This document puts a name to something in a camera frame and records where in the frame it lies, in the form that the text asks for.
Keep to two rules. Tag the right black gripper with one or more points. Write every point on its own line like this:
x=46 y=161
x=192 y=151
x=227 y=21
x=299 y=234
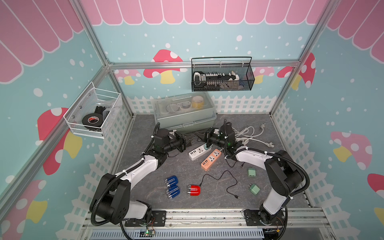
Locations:
x=208 y=134

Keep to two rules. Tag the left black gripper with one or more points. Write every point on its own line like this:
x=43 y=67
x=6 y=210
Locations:
x=182 y=139

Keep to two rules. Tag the teal charger adapter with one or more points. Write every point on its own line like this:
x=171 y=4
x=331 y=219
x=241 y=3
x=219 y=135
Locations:
x=207 y=146

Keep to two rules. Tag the blue shaver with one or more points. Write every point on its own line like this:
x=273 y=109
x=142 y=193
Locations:
x=171 y=181
x=173 y=191

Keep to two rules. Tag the green charger adapter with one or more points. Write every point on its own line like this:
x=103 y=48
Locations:
x=251 y=172
x=254 y=189

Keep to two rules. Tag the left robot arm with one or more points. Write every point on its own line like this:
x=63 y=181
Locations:
x=112 y=200

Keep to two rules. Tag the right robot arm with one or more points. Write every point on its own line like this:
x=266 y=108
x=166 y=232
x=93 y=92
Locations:
x=286 y=177

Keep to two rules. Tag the red electric shaver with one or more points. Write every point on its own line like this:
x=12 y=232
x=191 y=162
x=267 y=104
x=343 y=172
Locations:
x=194 y=190

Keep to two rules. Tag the white power strip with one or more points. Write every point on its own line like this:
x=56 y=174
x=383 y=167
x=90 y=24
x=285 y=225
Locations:
x=198 y=152

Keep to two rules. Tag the orange power strip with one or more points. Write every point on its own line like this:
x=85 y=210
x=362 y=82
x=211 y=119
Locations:
x=209 y=161

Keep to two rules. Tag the green plastic storage box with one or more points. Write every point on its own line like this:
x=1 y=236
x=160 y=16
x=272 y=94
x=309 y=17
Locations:
x=176 y=113

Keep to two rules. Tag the yellow tape roll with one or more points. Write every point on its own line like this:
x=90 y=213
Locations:
x=198 y=102

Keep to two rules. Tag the black power strip in basket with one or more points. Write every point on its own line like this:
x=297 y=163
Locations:
x=203 y=80

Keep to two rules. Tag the black tape roll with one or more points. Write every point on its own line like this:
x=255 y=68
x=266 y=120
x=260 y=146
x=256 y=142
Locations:
x=93 y=121

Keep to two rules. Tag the black wire mesh basket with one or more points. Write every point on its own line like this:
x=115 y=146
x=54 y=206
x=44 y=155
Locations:
x=240 y=65

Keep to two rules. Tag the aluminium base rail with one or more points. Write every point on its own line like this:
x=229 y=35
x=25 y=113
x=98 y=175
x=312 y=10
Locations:
x=217 y=224

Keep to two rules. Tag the clear acrylic wall bin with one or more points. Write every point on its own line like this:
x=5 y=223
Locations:
x=93 y=100

